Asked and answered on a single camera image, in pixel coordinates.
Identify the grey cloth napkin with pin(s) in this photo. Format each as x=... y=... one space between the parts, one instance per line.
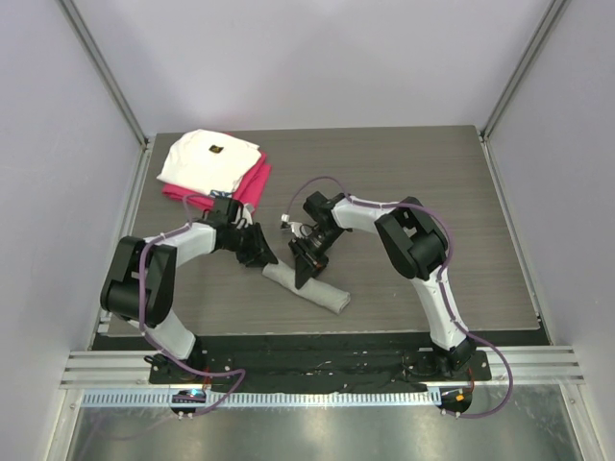
x=314 y=291

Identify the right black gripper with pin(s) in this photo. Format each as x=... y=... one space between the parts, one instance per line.
x=306 y=256

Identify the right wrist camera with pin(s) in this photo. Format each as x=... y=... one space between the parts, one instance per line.
x=296 y=228

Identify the white folded cloth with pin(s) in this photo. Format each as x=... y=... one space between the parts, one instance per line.
x=206 y=161

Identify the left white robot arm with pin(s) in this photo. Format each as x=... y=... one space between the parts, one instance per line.
x=140 y=283

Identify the pink folded cloth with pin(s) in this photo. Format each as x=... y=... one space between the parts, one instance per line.
x=249 y=192

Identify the aluminium frame rail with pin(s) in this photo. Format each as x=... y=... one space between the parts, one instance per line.
x=116 y=378

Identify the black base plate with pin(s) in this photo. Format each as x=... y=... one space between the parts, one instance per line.
x=363 y=363

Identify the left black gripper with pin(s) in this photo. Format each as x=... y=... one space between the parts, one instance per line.
x=258 y=244

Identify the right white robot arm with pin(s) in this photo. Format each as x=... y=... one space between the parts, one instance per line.
x=416 y=247

